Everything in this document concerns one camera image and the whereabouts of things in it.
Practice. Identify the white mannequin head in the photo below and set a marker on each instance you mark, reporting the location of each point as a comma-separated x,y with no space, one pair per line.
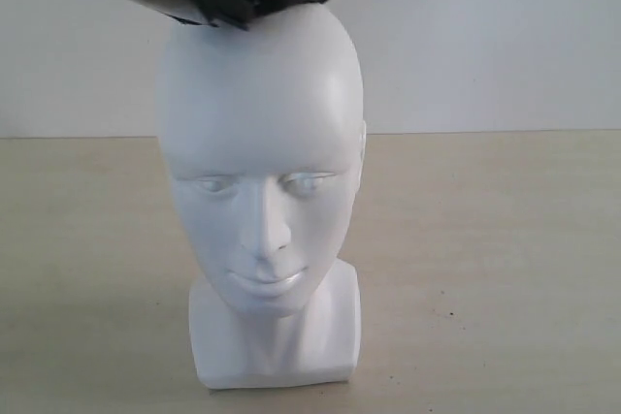
263,136

